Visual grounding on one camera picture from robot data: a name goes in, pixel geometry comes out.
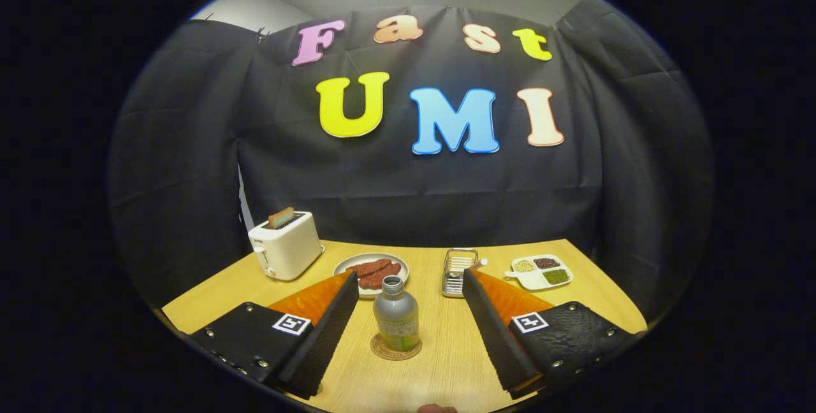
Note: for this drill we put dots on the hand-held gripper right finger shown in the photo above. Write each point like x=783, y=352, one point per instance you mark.
x=494, y=336

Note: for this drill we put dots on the black backdrop cloth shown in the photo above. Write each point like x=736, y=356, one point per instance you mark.
x=414, y=196

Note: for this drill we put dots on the wooden table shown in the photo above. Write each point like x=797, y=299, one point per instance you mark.
x=440, y=362

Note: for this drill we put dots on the round white plate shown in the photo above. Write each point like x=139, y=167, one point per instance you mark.
x=347, y=260

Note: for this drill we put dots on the grey juice bottle green label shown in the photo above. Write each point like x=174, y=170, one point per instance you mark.
x=396, y=317

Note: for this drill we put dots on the reddish brown meat slice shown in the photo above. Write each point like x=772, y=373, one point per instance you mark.
x=373, y=282
x=370, y=267

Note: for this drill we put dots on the toast slice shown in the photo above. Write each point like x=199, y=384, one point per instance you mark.
x=281, y=217

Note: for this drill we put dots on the white toaster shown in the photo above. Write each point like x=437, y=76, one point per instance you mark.
x=287, y=250

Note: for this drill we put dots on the thin stick with white tip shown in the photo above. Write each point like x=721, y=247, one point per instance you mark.
x=479, y=263

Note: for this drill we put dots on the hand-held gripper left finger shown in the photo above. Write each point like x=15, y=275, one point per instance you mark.
x=325, y=336

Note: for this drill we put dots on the round cork coaster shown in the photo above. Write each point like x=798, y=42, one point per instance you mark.
x=379, y=352

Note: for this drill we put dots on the white divided dish with beans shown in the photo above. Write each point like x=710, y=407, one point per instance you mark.
x=539, y=273

